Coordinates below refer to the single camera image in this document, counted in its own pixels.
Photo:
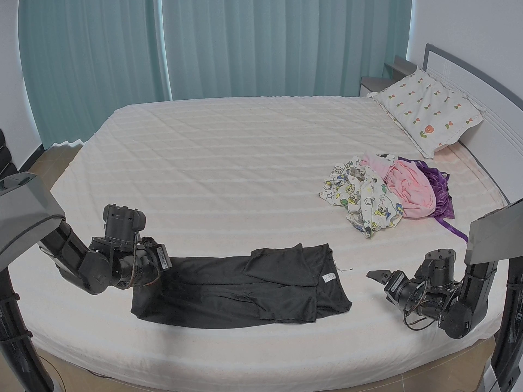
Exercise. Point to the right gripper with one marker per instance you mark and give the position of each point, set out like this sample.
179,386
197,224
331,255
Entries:
404,290

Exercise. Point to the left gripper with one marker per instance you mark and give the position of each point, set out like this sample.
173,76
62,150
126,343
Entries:
149,263

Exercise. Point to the black shorts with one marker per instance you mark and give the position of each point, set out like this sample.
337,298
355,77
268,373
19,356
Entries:
229,292

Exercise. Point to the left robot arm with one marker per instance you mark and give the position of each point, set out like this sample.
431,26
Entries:
81,263

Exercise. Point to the bed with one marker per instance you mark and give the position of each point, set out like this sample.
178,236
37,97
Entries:
229,157

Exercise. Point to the white printed pyjama garment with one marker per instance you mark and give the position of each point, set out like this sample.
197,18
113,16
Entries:
372,206

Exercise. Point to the purple garment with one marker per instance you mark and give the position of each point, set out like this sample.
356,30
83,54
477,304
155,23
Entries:
443,198

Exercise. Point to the pink garment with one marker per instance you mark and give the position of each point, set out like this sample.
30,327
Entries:
410,190

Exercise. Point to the white printed pillow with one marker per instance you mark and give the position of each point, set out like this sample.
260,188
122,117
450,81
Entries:
429,108

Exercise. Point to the grey bedside table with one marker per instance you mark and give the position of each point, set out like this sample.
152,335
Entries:
380,84

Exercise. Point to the blue-green curtain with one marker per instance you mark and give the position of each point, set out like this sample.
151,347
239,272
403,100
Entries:
90,55
286,35

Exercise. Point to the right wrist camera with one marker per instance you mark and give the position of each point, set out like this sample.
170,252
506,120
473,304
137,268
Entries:
439,270

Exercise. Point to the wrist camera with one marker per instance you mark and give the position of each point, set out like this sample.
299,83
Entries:
122,221
439,270

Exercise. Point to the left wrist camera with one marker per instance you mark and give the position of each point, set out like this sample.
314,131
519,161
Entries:
122,221

